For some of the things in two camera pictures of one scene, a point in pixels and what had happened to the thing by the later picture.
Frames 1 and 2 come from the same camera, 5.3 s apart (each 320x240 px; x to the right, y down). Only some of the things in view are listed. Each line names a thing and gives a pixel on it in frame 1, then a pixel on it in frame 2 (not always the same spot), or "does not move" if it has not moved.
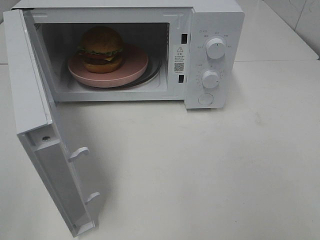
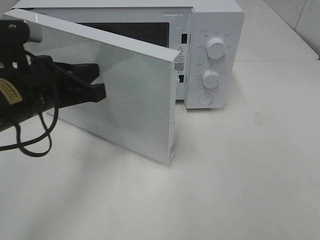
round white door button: [205, 99] does not move
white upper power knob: [215, 48] does not move
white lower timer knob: [211, 79] does not move
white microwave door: [38, 126] -> [138, 112]
